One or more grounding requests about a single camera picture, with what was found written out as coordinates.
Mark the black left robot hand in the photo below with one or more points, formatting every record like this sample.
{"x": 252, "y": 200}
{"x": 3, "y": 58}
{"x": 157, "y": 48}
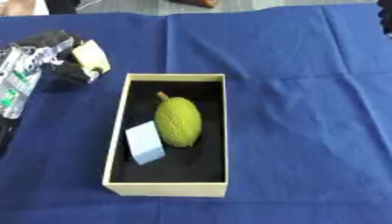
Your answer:
{"x": 71, "y": 71}

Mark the tan box with black inside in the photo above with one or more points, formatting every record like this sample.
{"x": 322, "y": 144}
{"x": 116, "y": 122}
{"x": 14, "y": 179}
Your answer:
{"x": 168, "y": 175}

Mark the pale blue block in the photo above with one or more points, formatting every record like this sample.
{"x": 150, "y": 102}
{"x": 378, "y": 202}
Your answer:
{"x": 145, "y": 143}

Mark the brown object on floor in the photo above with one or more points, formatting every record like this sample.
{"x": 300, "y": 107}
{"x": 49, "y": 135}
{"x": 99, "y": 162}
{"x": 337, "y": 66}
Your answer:
{"x": 201, "y": 3}

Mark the pale yellow block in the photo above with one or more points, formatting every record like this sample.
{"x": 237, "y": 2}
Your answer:
{"x": 91, "y": 56}

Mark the person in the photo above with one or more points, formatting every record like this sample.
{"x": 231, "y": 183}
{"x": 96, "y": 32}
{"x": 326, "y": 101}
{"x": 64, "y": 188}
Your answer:
{"x": 30, "y": 6}

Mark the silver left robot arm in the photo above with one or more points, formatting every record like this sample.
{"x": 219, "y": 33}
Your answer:
{"x": 18, "y": 78}

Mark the green toy durian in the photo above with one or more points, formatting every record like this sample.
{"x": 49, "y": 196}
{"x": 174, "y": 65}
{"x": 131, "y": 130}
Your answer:
{"x": 178, "y": 121}

